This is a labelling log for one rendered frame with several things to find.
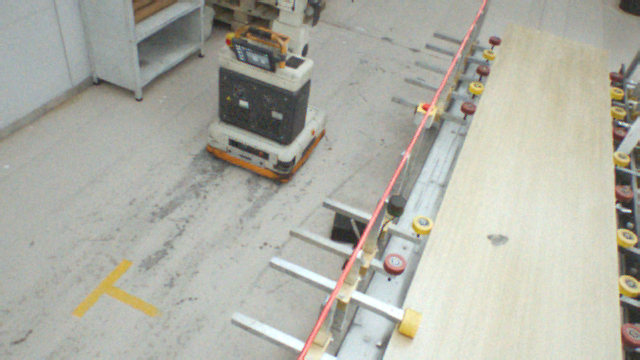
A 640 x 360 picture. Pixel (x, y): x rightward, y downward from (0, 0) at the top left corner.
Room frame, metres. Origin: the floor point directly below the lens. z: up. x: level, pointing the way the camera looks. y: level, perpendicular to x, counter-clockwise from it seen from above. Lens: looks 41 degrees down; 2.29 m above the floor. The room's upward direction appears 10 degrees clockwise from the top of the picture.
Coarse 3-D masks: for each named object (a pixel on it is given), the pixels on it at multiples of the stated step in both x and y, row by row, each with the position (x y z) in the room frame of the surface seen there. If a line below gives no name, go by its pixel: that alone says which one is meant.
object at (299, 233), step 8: (296, 232) 1.33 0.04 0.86; (304, 232) 1.34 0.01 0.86; (304, 240) 1.32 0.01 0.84; (312, 240) 1.31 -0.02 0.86; (320, 240) 1.31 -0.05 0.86; (328, 240) 1.32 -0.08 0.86; (320, 248) 1.30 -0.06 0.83; (328, 248) 1.29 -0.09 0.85; (336, 248) 1.29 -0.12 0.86; (344, 248) 1.29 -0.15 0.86; (344, 256) 1.27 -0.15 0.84; (376, 264) 1.24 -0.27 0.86; (384, 272) 1.22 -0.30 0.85
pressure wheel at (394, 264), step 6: (390, 258) 1.24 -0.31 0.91; (396, 258) 1.25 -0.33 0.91; (402, 258) 1.25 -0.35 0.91; (384, 264) 1.22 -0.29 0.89; (390, 264) 1.21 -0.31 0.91; (396, 264) 1.22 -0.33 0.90; (402, 264) 1.22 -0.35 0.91; (390, 270) 1.19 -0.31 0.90; (396, 270) 1.19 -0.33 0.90; (402, 270) 1.20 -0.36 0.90
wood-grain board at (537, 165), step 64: (512, 64) 3.03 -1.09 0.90; (576, 64) 3.19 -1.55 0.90; (512, 128) 2.27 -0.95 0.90; (576, 128) 2.38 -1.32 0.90; (448, 192) 1.67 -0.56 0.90; (512, 192) 1.75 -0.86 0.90; (576, 192) 1.82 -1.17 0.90; (448, 256) 1.30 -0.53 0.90; (512, 256) 1.36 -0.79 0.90; (576, 256) 1.42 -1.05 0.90; (448, 320) 1.02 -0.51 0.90; (512, 320) 1.06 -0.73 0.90; (576, 320) 1.11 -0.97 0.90
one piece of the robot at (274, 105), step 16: (240, 32) 2.71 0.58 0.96; (256, 32) 2.68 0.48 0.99; (224, 48) 2.76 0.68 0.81; (224, 64) 2.72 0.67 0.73; (240, 64) 2.69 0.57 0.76; (288, 64) 2.70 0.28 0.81; (304, 64) 2.73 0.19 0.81; (224, 80) 2.72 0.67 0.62; (240, 80) 2.69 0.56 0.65; (256, 80) 2.67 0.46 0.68; (272, 80) 2.62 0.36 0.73; (288, 80) 2.59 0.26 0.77; (304, 80) 2.68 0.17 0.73; (224, 96) 2.72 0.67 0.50; (240, 96) 2.68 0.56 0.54; (256, 96) 2.65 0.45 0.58; (272, 96) 2.62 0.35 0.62; (288, 96) 2.59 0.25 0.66; (304, 96) 2.72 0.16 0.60; (224, 112) 2.72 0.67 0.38; (240, 112) 2.69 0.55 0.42; (256, 112) 2.65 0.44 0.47; (272, 112) 2.62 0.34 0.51; (288, 112) 2.59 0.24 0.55; (304, 112) 2.75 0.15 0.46; (256, 128) 2.65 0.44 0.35; (272, 128) 2.62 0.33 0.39; (288, 128) 2.58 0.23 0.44
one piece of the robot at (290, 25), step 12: (276, 0) 2.99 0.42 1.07; (288, 0) 2.97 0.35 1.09; (300, 0) 2.98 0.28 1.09; (288, 12) 3.03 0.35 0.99; (300, 12) 3.03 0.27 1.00; (276, 24) 3.06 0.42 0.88; (288, 24) 3.02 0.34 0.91; (300, 24) 3.05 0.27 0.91; (288, 36) 3.02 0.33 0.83; (300, 36) 3.00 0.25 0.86; (300, 48) 3.00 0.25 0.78
